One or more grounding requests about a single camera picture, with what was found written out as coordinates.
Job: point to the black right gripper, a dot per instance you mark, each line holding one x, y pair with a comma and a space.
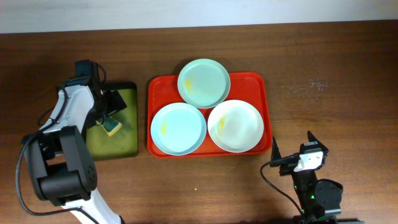
323, 154

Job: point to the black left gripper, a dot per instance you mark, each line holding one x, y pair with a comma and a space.
115, 101

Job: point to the green yellow sponge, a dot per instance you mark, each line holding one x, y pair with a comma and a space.
109, 124

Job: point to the white plate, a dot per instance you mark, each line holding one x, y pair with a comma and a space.
235, 126

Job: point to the light blue plate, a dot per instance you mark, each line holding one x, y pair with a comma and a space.
178, 129

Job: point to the green plate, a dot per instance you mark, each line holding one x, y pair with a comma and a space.
203, 83

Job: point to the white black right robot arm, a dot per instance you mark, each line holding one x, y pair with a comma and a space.
319, 198

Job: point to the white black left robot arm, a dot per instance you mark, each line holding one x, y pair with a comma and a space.
59, 163

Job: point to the black tray with soapy water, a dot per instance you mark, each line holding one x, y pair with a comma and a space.
123, 143

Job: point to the red plastic tray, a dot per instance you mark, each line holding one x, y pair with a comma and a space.
245, 86

